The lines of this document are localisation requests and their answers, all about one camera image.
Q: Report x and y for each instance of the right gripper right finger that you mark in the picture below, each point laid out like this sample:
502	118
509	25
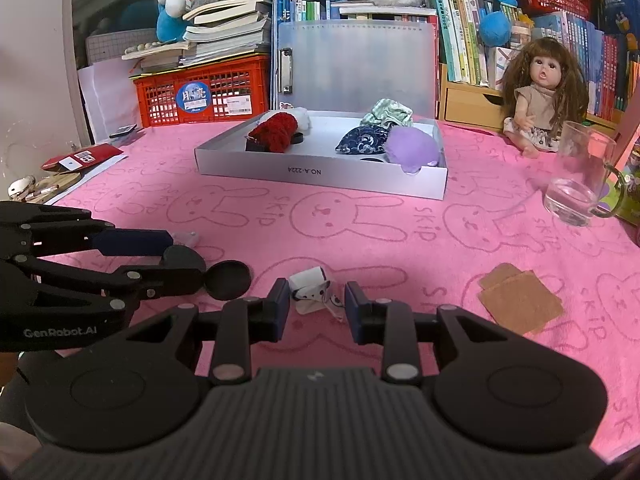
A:
390	324

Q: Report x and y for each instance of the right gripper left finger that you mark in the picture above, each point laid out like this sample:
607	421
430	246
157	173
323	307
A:
244	322

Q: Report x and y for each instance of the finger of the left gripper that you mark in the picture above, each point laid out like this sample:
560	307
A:
41	230
180	272

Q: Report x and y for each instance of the small white patterned bow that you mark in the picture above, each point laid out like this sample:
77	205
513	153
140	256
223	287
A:
313	291

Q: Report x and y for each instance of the red booklet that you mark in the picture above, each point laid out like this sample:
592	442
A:
83	159

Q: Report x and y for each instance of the pink bunny blanket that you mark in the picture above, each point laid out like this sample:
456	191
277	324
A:
422	252

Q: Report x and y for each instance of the brown cardboard piece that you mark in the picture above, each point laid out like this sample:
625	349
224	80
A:
518	300

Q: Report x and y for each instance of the small dark card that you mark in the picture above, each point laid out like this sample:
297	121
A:
123	131

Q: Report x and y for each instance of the white shallow cardboard box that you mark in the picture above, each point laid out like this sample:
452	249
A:
315	161

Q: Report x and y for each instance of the blue patterned scrunchie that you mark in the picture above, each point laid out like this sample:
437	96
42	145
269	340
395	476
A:
363	140

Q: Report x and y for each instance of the red plastic crate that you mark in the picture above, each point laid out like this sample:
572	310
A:
228	90

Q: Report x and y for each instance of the green striped scrunchie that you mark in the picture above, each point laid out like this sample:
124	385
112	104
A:
387	113

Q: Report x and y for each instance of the wooden drawer organizer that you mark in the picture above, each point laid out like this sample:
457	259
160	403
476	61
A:
468	105

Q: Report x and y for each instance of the clear glass mug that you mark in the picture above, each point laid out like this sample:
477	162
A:
584	182

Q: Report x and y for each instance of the blue white plush left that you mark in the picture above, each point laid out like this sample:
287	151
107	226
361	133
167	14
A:
170	25

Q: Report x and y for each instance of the translucent clipboard folder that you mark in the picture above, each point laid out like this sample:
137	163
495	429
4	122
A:
349	65

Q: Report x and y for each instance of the stack of books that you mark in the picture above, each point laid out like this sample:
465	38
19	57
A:
215	30

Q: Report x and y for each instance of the brown-haired baby doll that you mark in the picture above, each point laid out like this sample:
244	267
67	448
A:
542	87

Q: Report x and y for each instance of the pink phone stand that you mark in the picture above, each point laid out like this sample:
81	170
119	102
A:
627	131

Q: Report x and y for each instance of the row of upright books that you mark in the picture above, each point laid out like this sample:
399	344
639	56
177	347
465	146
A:
479	38

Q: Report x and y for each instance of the blue cardboard box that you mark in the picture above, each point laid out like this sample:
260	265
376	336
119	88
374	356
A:
620	5

